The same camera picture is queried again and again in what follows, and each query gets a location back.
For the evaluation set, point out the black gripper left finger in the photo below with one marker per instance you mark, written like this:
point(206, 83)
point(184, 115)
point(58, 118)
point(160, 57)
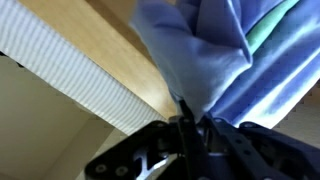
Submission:
point(142, 152)

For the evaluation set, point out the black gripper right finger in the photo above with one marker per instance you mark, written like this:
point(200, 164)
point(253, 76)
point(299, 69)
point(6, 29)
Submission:
point(270, 154)

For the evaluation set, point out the light blue shirt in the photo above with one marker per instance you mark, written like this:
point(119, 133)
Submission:
point(239, 60)

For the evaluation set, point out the light wood dresser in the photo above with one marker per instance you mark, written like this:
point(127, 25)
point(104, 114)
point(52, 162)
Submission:
point(96, 31)

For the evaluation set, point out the white wall heater unit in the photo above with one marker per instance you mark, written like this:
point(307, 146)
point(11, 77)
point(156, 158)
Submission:
point(40, 49)

